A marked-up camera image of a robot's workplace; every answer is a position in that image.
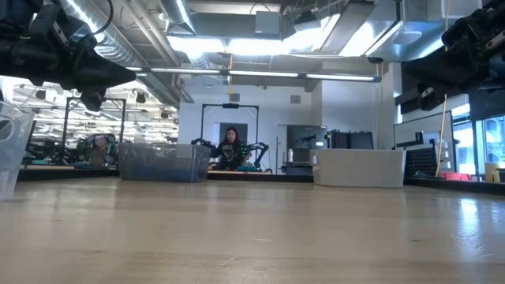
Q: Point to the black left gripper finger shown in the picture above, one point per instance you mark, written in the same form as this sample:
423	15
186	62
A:
98	69
106	84

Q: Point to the white bottle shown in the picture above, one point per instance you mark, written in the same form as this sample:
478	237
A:
290	155

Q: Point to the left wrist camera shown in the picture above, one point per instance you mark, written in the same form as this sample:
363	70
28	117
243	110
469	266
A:
73	33

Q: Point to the clear grey plastic bin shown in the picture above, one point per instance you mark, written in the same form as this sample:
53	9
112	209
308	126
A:
165	161

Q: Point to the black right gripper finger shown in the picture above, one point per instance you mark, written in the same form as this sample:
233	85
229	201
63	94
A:
446	61
446	78

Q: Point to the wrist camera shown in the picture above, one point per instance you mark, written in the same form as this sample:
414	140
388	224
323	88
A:
458	34
73	33

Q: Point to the grey ceiling box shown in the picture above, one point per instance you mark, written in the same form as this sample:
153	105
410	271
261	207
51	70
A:
268	23

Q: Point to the pale yellow cylinder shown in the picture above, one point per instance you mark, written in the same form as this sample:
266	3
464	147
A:
491	172

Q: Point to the other rig black robot arm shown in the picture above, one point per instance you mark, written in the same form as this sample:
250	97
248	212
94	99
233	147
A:
260	148
51	150
201	142

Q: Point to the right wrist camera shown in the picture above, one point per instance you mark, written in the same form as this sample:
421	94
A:
458	34

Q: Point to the black table frame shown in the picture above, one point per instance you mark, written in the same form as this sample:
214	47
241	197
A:
260	178

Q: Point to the black cabinets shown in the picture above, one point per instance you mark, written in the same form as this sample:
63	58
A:
351	140

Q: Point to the person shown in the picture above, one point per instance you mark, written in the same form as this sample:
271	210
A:
100	148
230	152

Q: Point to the red tray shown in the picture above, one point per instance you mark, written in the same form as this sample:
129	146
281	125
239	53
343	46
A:
453	176

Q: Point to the white panel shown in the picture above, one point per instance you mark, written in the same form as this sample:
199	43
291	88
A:
410	128

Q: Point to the silver ventilation duct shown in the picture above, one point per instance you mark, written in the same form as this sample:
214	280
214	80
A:
130	43

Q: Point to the black rig frame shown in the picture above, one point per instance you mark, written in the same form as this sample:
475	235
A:
230	105
116	100

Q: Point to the black pegboard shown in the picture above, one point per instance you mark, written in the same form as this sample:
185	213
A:
421	161

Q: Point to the white plastic bin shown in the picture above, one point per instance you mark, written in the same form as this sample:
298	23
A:
359	167

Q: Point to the long bar with light strips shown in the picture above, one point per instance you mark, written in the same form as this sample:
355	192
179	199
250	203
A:
256	73

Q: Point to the dark shelf unit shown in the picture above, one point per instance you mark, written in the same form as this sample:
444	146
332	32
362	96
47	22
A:
305	138

